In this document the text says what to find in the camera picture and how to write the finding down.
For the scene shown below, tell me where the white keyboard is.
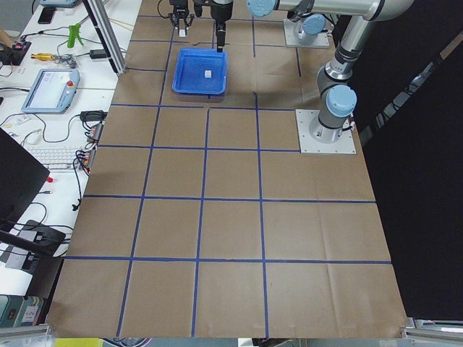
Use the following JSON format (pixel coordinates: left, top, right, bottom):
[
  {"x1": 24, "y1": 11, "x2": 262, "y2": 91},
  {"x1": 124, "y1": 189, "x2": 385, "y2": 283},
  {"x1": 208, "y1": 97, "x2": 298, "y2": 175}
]
[{"x1": 25, "y1": 146, "x2": 89, "y2": 171}]

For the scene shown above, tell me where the blue plastic tray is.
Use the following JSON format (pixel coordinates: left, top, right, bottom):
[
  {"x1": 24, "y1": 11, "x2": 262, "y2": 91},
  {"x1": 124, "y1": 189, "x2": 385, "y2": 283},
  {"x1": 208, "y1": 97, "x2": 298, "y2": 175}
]
[{"x1": 172, "y1": 47, "x2": 228, "y2": 95}]

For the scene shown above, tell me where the black monitor stand base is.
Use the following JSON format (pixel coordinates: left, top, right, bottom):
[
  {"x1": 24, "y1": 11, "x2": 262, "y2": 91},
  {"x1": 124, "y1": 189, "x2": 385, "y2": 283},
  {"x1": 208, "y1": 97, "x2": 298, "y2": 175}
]
[{"x1": 18, "y1": 220, "x2": 66, "y2": 256}]

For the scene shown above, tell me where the black phone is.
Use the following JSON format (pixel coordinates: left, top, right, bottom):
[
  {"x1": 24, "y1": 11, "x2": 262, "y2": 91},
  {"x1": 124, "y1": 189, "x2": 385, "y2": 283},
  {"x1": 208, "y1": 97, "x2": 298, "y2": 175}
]
[{"x1": 38, "y1": 7, "x2": 56, "y2": 25}]

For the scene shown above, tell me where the teach pendant tablet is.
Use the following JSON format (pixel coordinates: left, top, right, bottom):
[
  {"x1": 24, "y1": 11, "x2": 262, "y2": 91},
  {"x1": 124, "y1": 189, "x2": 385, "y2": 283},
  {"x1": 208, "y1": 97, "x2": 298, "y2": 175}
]
[{"x1": 21, "y1": 69, "x2": 80, "y2": 114}]

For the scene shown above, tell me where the aluminium frame post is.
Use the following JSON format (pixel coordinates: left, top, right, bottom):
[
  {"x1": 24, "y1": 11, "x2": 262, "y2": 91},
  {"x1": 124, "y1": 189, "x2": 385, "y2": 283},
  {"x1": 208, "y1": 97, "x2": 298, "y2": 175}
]
[{"x1": 82, "y1": 0, "x2": 127, "y2": 76}]

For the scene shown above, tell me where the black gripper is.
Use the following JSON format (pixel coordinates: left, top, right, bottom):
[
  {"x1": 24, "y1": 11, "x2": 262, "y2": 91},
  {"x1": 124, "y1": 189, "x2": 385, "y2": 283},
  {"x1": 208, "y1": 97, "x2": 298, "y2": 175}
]
[
  {"x1": 168, "y1": 0, "x2": 194, "y2": 30},
  {"x1": 211, "y1": 0, "x2": 234, "y2": 53}
]

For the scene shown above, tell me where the black monitor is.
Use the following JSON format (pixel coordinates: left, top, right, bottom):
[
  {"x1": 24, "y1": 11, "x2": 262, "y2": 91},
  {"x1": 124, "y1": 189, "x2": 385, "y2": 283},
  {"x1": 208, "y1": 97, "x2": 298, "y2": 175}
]
[{"x1": 0, "y1": 129, "x2": 49, "y2": 231}]

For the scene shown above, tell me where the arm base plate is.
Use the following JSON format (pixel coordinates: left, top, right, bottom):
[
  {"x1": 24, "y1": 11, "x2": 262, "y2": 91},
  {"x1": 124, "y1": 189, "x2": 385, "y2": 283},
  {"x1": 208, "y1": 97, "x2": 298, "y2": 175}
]
[
  {"x1": 283, "y1": 19, "x2": 330, "y2": 48},
  {"x1": 295, "y1": 109, "x2": 357, "y2": 155}
]

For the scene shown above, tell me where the green clamp tool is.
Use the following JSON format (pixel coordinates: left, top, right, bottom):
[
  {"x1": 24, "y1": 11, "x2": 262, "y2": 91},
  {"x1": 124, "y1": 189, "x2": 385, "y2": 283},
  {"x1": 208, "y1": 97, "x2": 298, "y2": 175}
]
[{"x1": 67, "y1": 23, "x2": 84, "y2": 48}]

